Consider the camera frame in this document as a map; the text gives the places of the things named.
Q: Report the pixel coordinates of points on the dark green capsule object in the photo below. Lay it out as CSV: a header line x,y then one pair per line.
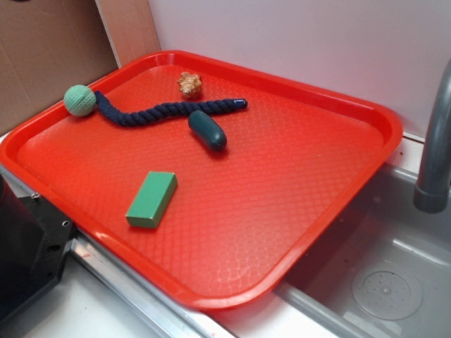
x,y
209,133

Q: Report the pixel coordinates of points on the red plastic tray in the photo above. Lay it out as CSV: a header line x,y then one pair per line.
x,y
239,219

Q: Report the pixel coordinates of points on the green wooden rectangular block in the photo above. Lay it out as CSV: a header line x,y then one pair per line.
x,y
151,200

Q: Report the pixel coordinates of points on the tan spiral seashell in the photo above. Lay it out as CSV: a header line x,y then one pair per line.
x,y
190,85

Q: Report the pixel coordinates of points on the light green textured ball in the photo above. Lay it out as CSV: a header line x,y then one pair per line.
x,y
79,100

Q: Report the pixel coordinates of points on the grey plastic sink basin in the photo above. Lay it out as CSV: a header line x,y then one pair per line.
x,y
382,269

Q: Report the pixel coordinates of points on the grey sink faucet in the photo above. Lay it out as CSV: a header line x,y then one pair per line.
x,y
433,183

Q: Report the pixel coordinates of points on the brown cardboard panel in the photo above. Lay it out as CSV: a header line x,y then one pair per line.
x,y
48,46

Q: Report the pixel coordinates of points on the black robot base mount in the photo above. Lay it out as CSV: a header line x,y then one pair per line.
x,y
35,240

